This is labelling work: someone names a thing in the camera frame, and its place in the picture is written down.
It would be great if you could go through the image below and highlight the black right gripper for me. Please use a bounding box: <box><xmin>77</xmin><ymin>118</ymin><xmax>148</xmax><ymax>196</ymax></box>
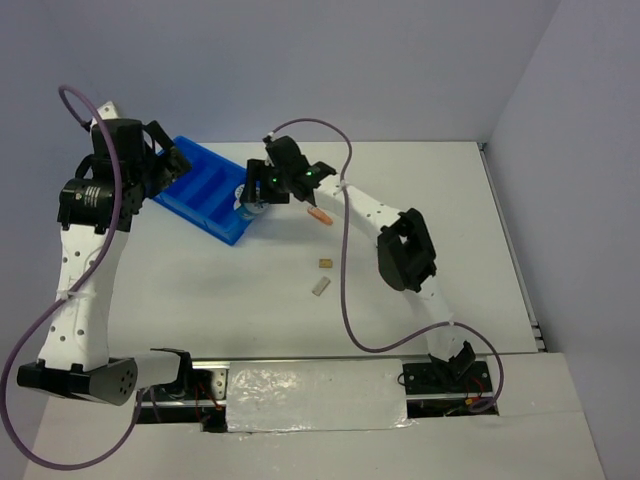
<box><xmin>240</xmin><ymin>158</ymin><xmax>291</xmax><ymax>204</ymax></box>

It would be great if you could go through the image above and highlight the round blue tape roll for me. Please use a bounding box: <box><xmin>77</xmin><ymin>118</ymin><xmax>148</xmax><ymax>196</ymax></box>
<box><xmin>233</xmin><ymin>184</ymin><xmax>268</xmax><ymax>221</ymax></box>

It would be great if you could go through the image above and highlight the white rectangular eraser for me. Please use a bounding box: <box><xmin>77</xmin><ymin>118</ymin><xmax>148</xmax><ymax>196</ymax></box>
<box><xmin>311</xmin><ymin>276</ymin><xmax>331</xmax><ymax>297</ymax></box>

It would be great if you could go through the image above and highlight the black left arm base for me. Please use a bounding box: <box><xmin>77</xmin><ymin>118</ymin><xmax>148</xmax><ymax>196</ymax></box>
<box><xmin>137</xmin><ymin>361</ymin><xmax>229</xmax><ymax>433</ymax></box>

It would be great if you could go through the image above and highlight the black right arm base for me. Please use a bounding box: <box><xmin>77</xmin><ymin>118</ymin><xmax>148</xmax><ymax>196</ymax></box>
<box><xmin>397</xmin><ymin>341</ymin><xmax>493</xmax><ymax>396</ymax></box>

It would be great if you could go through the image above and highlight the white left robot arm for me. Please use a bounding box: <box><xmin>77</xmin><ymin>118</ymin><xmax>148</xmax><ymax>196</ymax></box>
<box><xmin>17</xmin><ymin>102</ymin><xmax>196</xmax><ymax>405</ymax></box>

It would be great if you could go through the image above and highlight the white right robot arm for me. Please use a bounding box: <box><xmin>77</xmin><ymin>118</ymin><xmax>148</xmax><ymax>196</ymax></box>
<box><xmin>239</xmin><ymin>133</ymin><xmax>476</xmax><ymax>391</ymax></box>

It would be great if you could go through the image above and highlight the blue divided plastic bin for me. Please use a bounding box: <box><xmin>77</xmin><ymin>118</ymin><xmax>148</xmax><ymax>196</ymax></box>
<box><xmin>153</xmin><ymin>136</ymin><xmax>250</xmax><ymax>246</ymax></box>

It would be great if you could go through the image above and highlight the silver foil covered panel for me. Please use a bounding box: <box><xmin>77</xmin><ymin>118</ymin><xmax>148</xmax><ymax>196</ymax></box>
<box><xmin>226</xmin><ymin>359</ymin><xmax>410</xmax><ymax>433</ymax></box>

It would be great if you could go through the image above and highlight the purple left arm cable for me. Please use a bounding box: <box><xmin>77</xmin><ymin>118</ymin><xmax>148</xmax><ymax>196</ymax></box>
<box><xmin>0</xmin><ymin>84</ymin><xmax>146</xmax><ymax>470</ymax></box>

